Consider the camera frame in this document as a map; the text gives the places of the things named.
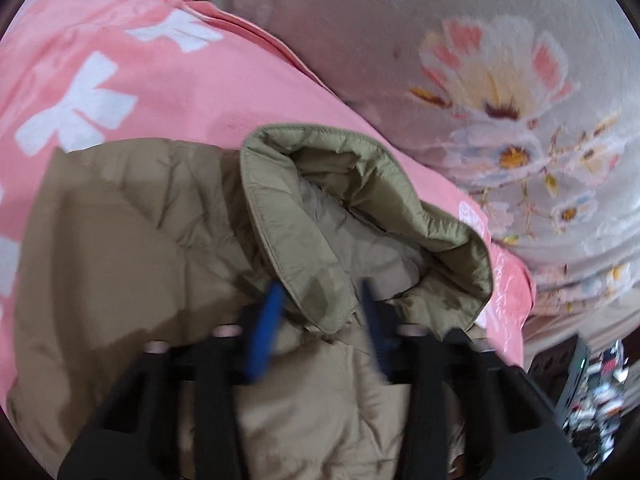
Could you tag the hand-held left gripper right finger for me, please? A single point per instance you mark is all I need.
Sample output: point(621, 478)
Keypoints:
point(372, 320)

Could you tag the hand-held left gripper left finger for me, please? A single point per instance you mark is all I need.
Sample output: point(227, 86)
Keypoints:
point(264, 327)

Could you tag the tan puffer jacket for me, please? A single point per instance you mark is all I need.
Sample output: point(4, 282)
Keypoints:
point(150, 240)

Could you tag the row of hanging clothes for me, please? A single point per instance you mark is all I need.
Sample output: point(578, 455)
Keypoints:
point(597, 400)

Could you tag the black speaker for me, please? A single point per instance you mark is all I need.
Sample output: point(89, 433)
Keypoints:
point(562, 375)

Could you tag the pink bed sheet white bows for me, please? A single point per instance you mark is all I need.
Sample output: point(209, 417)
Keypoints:
point(165, 90)

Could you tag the grey floral cloth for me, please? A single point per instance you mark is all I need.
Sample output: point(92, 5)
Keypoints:
point(450, 60)

